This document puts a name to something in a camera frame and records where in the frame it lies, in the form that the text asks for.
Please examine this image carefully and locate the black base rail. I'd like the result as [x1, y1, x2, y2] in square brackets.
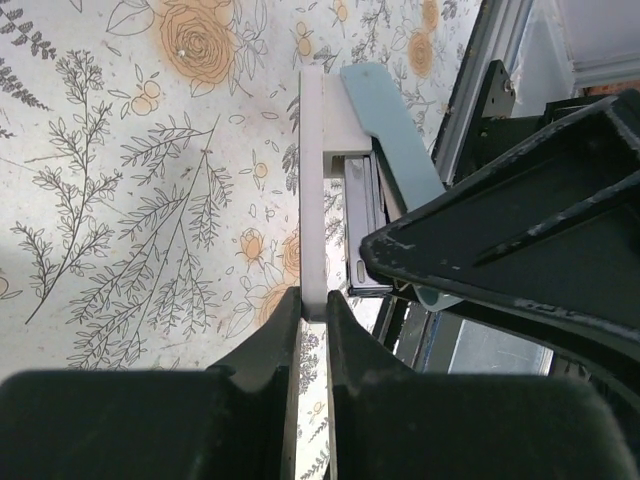
[374, 59, 551, 361]

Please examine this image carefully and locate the floral table mat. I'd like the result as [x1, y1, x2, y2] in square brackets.
[1, 1, 481, 377]

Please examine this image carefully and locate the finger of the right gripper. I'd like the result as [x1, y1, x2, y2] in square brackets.
[360, 94, 639, 344]

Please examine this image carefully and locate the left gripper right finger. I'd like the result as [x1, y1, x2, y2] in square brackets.
[326, 292, 639, 479]

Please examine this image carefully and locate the light blue stapler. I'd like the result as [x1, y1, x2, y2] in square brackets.
[298, 63, 445, 321]

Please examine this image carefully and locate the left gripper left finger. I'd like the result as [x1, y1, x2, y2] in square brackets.
[1, 287, 302, 479]

